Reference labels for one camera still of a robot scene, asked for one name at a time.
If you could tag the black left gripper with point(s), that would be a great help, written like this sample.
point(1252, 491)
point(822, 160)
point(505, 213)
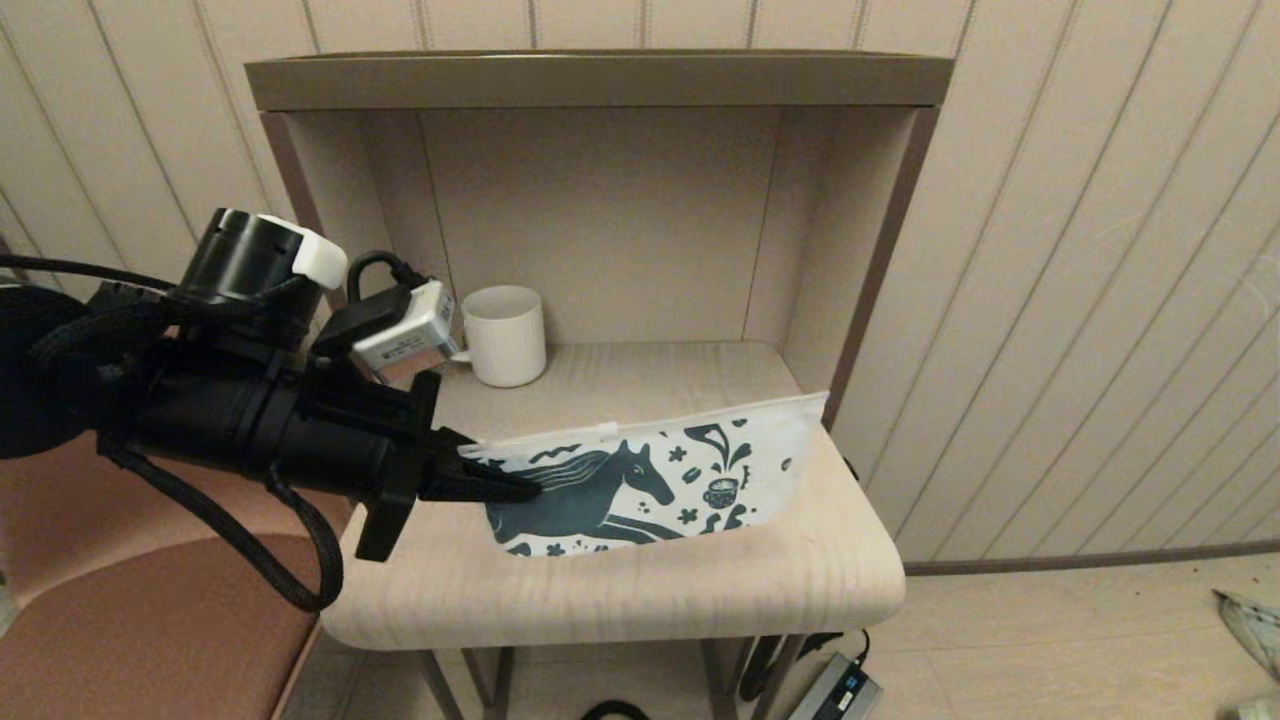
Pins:
point(340, 430)

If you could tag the white horse print pouch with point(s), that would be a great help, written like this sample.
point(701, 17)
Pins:
point(600, 500)

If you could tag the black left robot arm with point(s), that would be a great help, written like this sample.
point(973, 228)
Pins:
point(50, 380)

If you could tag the white ribbed ceramic mug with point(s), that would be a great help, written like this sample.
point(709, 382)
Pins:
point(505, 340)

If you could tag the black round floor object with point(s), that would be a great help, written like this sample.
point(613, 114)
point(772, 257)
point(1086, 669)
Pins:
point(600, 712)

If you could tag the beige wooden table with hutch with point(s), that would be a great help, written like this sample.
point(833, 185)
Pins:
point(600, 82)

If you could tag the grey crumpled floor object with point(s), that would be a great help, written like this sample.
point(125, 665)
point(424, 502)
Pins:
point(1255, 630)

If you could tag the small white floor object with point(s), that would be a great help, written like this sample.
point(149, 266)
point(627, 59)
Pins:
point(1262, 710)

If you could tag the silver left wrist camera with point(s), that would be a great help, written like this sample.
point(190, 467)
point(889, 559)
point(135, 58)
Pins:
point(405, 335)

